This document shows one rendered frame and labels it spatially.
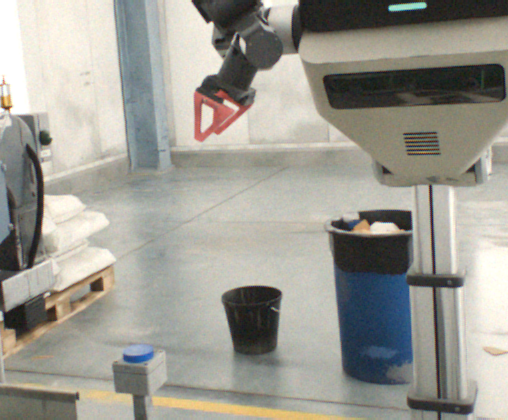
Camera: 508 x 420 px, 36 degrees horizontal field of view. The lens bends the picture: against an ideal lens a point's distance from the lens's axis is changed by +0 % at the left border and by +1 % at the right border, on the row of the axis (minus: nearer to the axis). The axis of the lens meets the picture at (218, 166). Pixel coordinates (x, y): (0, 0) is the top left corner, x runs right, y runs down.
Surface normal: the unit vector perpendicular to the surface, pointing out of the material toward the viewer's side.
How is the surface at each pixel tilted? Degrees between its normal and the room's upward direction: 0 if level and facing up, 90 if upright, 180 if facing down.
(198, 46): 90
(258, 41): 102
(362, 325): 92
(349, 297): 93
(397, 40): 40
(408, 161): 130
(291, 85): 90
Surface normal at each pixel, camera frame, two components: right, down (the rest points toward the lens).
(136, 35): -0.38, 0.16
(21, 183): 0.92, -0.02
